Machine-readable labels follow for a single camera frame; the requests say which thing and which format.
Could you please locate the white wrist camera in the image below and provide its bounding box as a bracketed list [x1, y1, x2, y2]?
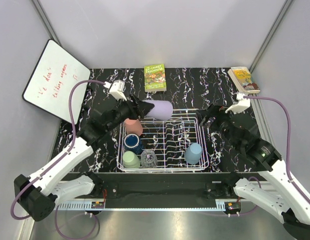
[225, 92, 251, 114]
[109, 80, 127, 101]

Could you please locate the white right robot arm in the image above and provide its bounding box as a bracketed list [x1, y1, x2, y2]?
[196, 104, 310, 240]

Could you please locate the white wire dish rack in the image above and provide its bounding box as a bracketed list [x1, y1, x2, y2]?
[117, 108, 209, 173]

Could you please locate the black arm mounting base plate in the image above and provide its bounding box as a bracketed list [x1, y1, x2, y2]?
[74, 171, 270, 210]

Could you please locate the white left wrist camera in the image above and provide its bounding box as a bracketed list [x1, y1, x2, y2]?
[109, 80, 127, 101]

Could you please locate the dark blue ceramic mug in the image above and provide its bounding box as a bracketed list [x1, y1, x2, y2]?
[124, 133, 143, 155]

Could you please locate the light blue plastic cup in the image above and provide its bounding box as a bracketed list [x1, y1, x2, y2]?
[184, 143, 202, 165]

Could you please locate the light green plastic cup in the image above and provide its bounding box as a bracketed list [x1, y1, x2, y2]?
[122, 151, 140, 169]

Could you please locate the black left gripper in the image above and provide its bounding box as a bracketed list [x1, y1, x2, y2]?
[107, 93, 154, 133]

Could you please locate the slotted cable duct rail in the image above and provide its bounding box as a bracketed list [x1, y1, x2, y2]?
[58, 200, 103, 211]

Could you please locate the lilac plastic cup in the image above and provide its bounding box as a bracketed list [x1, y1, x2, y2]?
[143, 100, 173, 121]

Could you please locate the yellow paperback book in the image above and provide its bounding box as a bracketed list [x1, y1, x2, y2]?
[227, 66, 260, 94]

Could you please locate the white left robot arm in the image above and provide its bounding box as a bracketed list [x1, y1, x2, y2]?
[11, 95, 155, 222]

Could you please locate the green paperback book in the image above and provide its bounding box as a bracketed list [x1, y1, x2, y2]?
[144, 63, 167, 93]

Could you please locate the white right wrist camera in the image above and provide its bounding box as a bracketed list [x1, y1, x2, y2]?
[225, 92, 251, 114]

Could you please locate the orange connector board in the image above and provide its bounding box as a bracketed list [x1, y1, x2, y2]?
[91, 201, 105, 209]
[227, 202, 241, 210]

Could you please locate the left orange connector board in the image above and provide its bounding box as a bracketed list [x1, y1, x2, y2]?
[91, 201, 105, 209]

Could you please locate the right orange connector board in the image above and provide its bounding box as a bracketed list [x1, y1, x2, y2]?
[227, 202, 241, 210]

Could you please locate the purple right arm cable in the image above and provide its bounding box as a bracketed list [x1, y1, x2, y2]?
[244, 96, 310, 208]

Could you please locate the pink plastic cup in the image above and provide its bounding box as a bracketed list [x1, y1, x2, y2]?
[124, 118, 143, 136]

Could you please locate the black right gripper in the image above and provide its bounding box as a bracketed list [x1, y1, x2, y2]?
[194, 101, 242, 151]

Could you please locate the white whiteboard with red writing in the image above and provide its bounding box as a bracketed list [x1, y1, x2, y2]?
[22, 39, 91, 123]

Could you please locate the clear glass cup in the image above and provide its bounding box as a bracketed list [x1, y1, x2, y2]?
[140, 149, 157, 168]

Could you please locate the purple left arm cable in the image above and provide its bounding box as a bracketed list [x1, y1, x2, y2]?
[11, 80, 113, 221]

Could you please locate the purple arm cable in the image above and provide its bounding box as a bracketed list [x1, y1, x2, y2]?
[244, 96, 310, 208]
[11, 80, 113, 221]

